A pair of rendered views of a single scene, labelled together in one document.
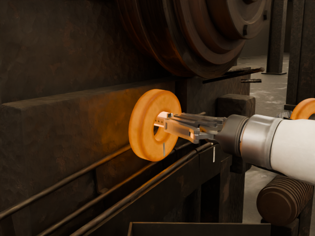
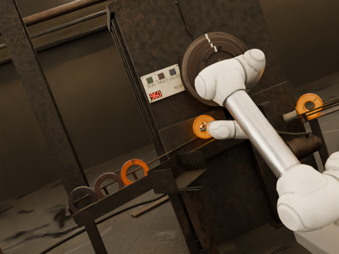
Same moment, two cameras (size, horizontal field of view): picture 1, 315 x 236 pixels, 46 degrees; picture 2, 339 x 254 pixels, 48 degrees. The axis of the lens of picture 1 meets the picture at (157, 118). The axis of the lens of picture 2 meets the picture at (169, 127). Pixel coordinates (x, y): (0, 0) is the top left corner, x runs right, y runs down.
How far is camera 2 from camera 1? 1.94 m
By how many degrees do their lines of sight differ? 47
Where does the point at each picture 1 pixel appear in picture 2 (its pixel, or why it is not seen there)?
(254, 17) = not seen: hidden behind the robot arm
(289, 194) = (291, 144)
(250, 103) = (266, 106)
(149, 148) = (201, 134)
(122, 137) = not seen: hidden behind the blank
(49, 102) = (167, 127)
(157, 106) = (200, 121)
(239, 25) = not seen: hidden behind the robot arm
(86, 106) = (180, 126)
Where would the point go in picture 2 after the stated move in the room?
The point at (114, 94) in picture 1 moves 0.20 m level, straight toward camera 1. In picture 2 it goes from (190, 119) to (173, 129)
